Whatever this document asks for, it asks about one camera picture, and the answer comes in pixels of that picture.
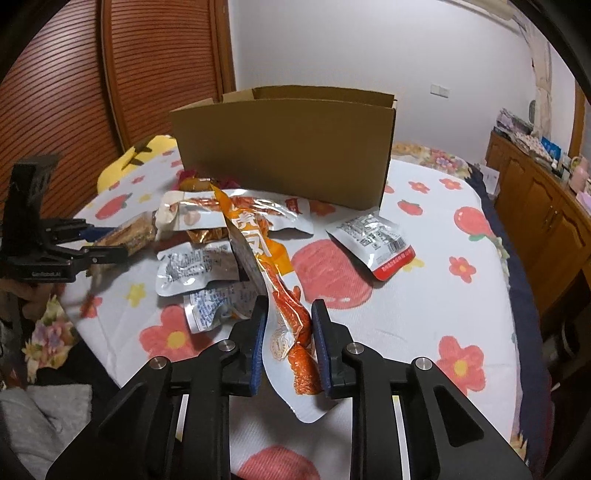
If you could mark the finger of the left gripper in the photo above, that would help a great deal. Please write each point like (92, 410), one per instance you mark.
(93, 233)
(97, 259)

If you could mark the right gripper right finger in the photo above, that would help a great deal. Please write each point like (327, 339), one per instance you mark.
(409, 419)

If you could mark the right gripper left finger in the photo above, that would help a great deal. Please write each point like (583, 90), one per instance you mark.
(171, 420)

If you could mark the brown bread snack pack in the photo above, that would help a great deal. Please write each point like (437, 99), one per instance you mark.
(134, 235)

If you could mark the cream chicken claw snack pouch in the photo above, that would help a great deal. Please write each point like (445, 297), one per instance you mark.
(185, 211)

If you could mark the silver blue-edged snack pouch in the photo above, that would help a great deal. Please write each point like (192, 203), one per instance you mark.
(206, 309)

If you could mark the orange chicken feet snack bag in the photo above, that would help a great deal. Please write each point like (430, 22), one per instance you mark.
(288, 351)

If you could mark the silver red-edged snack pouch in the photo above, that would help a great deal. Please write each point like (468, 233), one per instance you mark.
(377, 242)

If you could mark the gold foil candy wrapper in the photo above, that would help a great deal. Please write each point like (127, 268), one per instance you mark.
(205, 236)

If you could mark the person's left hand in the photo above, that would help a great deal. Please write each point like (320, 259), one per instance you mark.
(35, 298)

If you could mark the yellow plush pillow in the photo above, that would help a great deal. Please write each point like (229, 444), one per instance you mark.
(137, 155)

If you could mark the grey cloth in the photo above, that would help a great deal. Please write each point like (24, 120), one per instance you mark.
(40, 421)

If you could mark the brown wooden wardrobe door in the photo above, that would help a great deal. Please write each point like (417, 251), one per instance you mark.
(88, 79)

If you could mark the wooden dresser cabinet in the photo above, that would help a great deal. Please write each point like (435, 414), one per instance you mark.
(548, 228)

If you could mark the brown cardboard box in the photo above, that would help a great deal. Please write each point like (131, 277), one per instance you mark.
(322, 143)

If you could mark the floral quilt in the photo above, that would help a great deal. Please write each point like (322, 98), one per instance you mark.
(435, 159)

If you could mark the pink bottle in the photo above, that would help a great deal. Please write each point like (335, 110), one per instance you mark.
(579, 174)

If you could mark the folded cloth pile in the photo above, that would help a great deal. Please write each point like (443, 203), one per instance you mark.
(518, 131)

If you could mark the beige curtain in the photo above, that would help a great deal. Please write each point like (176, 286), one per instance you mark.
(542, 67)

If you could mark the white wall switch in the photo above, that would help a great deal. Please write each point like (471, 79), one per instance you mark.
(440, 91)

